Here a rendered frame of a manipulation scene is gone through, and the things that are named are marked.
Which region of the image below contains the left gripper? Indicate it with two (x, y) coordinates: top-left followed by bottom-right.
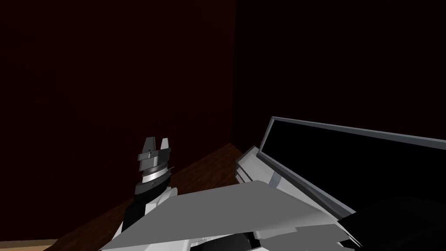
(137, 136), (172, 172)

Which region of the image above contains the pale grey appliance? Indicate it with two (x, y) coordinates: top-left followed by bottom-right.
(235, 146), (344, 218)

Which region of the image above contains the grey bar handle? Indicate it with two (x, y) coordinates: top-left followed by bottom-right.
(256, 151), (357, 220)

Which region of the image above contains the black appliance door grey frame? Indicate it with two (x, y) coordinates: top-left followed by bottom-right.
(259, 116), (446, 213)

